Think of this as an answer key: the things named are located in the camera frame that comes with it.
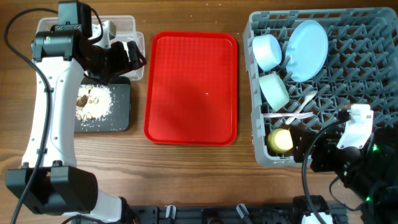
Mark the black mounting rail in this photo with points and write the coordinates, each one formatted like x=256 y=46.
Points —
x=264 y=214

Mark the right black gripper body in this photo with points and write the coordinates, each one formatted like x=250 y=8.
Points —
x=326 y=154

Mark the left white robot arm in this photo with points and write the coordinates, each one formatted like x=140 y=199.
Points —
x=48 y=181

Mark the green bowl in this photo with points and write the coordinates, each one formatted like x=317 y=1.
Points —
x=274 y=91

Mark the white plastic fork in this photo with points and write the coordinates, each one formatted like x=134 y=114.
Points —
x=294 y=115

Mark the grey dishwasher rack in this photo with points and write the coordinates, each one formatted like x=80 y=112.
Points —
x=361 y=67

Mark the yellow plastic cup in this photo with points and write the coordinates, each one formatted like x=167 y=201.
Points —
x=280 y=140

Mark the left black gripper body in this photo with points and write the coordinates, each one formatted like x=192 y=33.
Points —
x=109 y=61

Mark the black waste tray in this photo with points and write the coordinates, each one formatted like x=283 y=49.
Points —
x=118 y=120

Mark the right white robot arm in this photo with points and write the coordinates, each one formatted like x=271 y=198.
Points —
x=370 y=172

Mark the light blue bowl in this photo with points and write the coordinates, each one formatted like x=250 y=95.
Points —
x=267 y=52

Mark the white plastic spoon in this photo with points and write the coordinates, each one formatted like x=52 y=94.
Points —
x=307 y=99

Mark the red serving tray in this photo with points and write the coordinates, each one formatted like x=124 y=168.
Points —
x=192 y=89

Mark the light blue plate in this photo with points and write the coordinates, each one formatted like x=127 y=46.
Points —
x=307 y=50

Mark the rice and food scraps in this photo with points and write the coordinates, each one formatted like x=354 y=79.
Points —
x=93 y=102

